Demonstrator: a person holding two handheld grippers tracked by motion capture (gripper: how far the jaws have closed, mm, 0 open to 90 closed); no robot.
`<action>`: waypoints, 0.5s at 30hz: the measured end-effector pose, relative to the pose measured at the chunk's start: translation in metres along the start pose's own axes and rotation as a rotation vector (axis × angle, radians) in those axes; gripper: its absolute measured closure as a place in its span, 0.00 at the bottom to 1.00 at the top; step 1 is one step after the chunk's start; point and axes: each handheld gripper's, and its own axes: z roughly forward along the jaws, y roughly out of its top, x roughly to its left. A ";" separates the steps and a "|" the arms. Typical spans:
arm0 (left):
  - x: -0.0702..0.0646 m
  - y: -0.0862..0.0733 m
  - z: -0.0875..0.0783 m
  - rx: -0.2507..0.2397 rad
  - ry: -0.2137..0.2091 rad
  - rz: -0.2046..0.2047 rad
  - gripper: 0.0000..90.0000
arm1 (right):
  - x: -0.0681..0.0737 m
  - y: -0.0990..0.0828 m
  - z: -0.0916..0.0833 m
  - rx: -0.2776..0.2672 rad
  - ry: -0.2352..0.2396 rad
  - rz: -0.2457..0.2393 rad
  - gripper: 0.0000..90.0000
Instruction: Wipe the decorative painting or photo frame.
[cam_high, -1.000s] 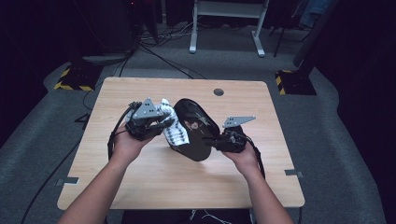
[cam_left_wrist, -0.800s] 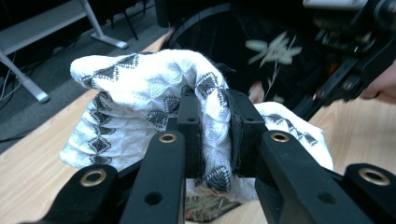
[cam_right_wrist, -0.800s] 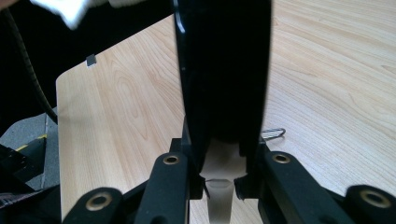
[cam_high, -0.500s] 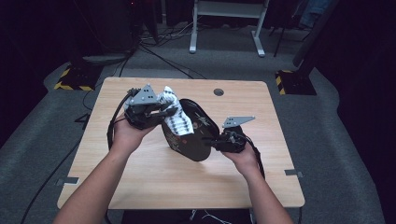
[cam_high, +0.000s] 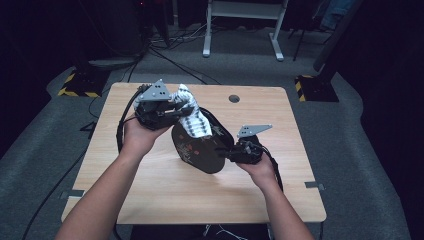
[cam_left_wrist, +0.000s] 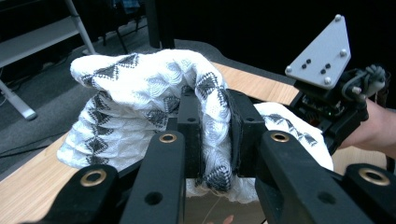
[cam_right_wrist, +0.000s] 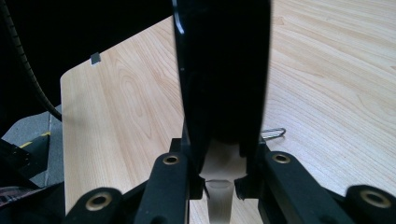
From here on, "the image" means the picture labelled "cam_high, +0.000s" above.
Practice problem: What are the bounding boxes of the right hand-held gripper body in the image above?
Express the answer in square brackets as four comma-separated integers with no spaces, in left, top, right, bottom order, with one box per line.
[229,124,274,165]

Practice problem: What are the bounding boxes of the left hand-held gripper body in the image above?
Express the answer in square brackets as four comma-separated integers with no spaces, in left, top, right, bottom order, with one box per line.
[133,78,175,132]

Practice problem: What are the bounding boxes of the white patterned cloth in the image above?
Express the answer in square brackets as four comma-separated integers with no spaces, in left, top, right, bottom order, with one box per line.
[169,83,213,139]

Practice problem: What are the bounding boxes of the black floral tray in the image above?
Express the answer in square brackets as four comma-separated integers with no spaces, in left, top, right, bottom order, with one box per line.
[170,106,235,175]

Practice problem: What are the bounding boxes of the person's right hand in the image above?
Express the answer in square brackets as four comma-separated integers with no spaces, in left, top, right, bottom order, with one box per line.
[236,151,278,190]

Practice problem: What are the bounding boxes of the person's left hand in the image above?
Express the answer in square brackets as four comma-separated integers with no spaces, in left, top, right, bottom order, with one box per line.
[120,116,173,158]

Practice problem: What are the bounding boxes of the grey tape piece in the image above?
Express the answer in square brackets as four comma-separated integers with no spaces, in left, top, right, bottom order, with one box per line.
[304,180,325,191]
[59,189,85,200]

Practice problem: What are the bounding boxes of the yellow black striped base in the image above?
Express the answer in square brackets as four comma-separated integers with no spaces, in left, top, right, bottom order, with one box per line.
[294,74,339,103]
[57,68,111,98]

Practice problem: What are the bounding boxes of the black equipment cabinet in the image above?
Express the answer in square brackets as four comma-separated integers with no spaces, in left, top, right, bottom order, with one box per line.
[78,0,153,63]

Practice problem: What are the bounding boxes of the person's dark clothing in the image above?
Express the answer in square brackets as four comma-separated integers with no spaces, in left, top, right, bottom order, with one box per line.
[129,223,273,240]

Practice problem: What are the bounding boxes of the thin black stand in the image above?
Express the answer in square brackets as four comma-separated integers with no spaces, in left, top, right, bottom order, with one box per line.
[288,26,309,63]

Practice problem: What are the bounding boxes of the black slanted pole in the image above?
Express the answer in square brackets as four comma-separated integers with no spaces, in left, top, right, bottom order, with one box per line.
[313,0,364,73]

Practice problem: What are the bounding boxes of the blue fabric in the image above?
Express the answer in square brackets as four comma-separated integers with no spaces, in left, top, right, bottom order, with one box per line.
[321,0,358,31]

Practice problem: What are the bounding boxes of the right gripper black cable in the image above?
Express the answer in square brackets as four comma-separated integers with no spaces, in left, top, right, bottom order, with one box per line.
[261,146,285,193]

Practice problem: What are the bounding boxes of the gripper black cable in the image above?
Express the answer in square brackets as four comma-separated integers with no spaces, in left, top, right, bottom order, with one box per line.
[114,84,150,155]
[261,146,285,193]

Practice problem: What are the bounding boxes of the black floor cable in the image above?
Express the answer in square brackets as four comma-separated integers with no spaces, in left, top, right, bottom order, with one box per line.
[149,48,222,86]
[21,149,88,240]

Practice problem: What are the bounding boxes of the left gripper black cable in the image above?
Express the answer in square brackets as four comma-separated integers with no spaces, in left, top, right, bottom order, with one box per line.
[114,84,150,155]

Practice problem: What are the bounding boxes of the floor cable bundle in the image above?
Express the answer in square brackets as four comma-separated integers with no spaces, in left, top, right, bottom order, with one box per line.
[149,22,208,51]

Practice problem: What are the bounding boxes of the white cord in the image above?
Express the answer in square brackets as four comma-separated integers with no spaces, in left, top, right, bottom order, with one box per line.
[203,224,249,240]

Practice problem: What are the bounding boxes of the white metal desk frame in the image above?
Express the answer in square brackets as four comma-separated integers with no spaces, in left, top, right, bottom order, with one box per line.
[202,0,290,62]

